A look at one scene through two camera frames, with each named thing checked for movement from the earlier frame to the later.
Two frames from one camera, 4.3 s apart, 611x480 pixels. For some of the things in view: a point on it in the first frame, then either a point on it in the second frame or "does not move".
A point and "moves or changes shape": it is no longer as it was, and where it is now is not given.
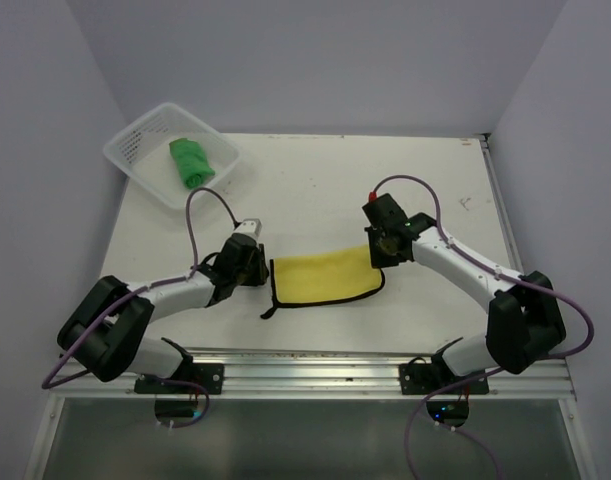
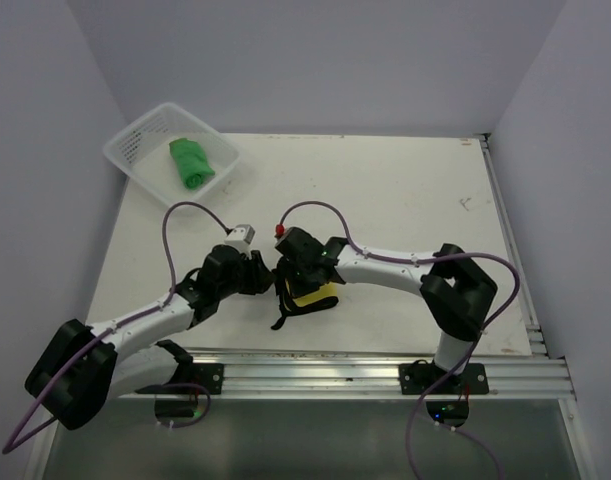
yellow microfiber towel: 323,278 moves or changes shape
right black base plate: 428,378 does not move
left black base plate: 208,375 does not move
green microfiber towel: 191,162 does not move
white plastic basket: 143,151 does not move
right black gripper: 378,260 -> 296,288
